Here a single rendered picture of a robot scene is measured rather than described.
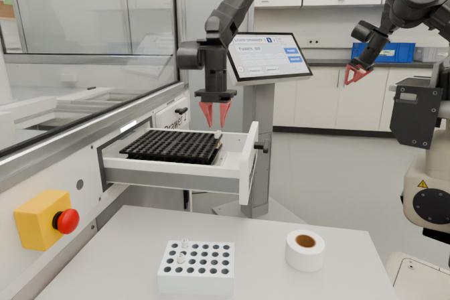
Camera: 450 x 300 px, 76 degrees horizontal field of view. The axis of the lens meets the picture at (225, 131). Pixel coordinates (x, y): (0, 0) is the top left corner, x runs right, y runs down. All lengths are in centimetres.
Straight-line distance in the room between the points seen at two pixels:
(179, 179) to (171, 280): 22
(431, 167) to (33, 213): 91
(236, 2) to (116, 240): 61
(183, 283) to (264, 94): 131
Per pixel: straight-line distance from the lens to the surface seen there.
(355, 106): 378
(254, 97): 165
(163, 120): 98
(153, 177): 68
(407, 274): 145
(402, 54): 397
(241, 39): 162
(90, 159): 69
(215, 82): 73
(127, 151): 74
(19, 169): 56
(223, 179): 63
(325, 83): 366
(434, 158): 94
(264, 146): 70
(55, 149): 61
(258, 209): 196
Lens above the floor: 116
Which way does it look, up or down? 18 degrees down
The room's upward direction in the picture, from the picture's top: straight up
